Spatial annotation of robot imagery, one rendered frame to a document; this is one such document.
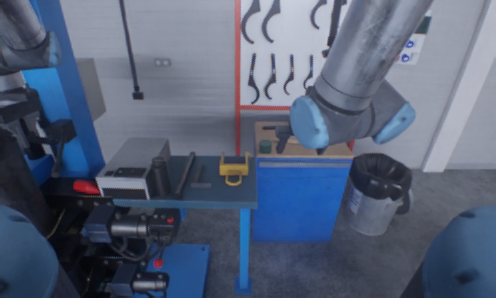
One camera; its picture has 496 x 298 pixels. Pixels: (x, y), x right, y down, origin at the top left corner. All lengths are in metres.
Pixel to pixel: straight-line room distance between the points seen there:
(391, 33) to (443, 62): 3.20
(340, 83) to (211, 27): 2.44
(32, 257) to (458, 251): 0.34
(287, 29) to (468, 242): 2.58
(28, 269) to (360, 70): 0.39
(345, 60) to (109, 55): 2.91
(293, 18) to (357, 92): 2.39
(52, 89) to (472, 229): 1.51
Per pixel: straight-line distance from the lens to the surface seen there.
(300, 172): 1.94
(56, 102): 1.52
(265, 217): 2.21
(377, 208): 2.51
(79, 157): 1.62
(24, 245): 0.28
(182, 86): 2.93
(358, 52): 0.34
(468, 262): 0.26
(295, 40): 2.75
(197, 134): 3.12
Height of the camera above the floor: 1.90
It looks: 29 degrees down
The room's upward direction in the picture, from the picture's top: 1 degrees clockwise
